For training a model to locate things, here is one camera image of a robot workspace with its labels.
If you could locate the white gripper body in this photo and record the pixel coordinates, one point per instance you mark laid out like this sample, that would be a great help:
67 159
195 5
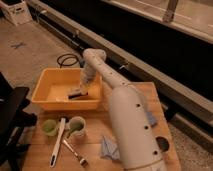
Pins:
86 78

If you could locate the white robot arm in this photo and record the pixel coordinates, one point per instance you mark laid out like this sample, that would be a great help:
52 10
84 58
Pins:
137 144

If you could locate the yellow plastic tray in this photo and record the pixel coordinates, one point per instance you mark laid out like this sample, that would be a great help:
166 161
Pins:
54 86

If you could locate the white mug green inside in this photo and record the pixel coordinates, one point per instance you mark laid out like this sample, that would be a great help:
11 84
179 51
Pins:
76 127

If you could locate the green plastic cup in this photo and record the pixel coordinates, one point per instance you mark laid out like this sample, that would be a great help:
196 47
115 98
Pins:
50 127

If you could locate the blue cloth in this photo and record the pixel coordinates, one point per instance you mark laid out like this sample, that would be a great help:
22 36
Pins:
109 149

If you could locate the black chair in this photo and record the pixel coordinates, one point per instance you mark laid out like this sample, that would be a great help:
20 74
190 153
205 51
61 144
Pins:
13 120

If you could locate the metal fork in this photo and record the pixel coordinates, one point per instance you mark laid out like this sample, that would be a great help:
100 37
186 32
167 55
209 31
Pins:
83 162

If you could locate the white cardboard box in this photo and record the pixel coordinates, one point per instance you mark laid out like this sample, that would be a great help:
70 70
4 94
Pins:
17 13

